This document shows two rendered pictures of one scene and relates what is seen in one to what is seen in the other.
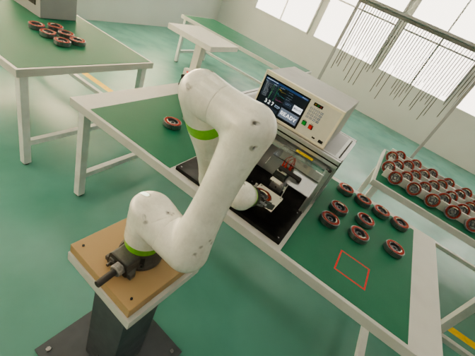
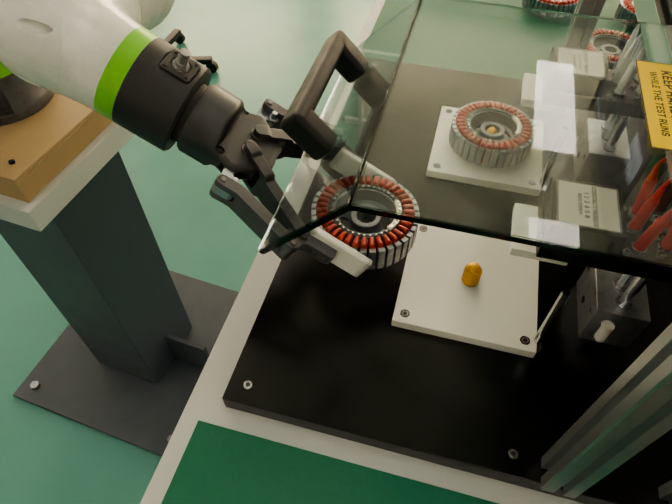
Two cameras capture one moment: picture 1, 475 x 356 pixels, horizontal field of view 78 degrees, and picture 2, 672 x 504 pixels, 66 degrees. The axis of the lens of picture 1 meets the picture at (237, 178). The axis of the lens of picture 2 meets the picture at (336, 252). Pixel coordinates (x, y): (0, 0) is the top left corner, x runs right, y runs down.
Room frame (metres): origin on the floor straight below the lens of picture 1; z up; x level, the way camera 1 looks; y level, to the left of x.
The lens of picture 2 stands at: (1.12, -0.51, 1.26)
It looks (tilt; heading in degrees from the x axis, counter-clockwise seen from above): 51 degrees down; 87
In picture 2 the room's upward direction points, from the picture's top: straight up
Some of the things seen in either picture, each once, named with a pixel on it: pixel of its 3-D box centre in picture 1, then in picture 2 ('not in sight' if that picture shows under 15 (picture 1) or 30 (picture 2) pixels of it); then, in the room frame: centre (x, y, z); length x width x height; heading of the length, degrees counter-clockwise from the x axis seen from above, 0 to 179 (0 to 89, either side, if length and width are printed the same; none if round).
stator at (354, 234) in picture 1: (358, 234); not in sight; (1.35, -0.73, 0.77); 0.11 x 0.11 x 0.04
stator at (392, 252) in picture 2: (259, 196); (365, 220); (1.17, -0.14, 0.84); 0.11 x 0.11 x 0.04
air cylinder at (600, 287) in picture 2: (278, 184); (610, 300); (1.43, -0.22, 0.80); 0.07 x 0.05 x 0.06; 72
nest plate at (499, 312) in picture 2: (265, 197); (469, 282); (1.29, -0.18, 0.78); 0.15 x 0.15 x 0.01; 72
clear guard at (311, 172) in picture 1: (300, 165); (546, 140); (1.27, -0.25, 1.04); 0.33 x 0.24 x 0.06; 162
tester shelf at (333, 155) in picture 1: (294, 122); not in sight; (1.63, -0.16, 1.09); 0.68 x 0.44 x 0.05; 72
